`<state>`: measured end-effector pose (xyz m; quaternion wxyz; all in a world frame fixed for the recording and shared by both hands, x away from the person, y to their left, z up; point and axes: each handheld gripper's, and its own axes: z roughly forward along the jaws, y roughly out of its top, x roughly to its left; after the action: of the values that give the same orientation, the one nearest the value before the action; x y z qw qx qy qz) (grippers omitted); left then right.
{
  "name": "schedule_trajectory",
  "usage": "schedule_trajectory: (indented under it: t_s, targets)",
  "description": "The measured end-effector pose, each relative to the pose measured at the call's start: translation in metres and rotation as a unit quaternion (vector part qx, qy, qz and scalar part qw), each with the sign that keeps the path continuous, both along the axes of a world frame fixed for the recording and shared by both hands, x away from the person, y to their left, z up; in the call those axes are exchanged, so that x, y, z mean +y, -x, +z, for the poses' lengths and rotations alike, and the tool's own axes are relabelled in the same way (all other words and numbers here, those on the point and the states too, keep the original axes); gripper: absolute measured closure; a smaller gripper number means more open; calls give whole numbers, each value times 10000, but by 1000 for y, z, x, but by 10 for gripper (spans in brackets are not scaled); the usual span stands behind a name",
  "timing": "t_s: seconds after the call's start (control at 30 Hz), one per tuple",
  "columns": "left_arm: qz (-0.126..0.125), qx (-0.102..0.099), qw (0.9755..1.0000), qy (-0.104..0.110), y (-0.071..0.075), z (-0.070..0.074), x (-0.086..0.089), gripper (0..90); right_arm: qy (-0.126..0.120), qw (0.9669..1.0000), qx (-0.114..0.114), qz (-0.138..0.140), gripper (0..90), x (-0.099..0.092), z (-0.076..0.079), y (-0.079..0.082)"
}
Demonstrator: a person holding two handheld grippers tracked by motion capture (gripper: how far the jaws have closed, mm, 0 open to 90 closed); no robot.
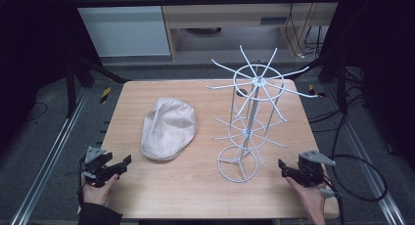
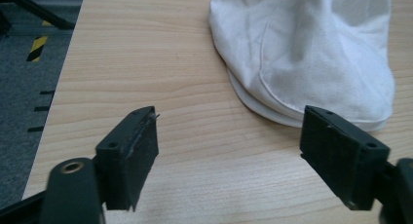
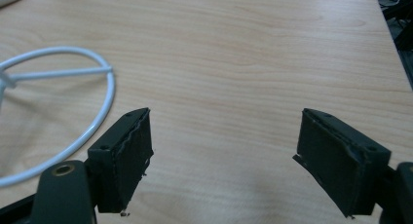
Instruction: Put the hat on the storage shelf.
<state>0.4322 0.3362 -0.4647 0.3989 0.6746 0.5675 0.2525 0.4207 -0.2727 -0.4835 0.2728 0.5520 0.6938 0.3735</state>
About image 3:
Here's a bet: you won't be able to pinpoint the black cables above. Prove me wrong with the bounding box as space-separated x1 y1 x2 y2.
373 0 413 92

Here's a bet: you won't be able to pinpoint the white wire ring stand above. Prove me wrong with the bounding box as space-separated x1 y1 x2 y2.
0 46 117 189

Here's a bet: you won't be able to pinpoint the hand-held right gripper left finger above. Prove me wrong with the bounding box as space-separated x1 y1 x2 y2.
87 107 155 214

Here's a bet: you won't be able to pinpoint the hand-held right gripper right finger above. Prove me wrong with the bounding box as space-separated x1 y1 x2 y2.
292 107 393 218

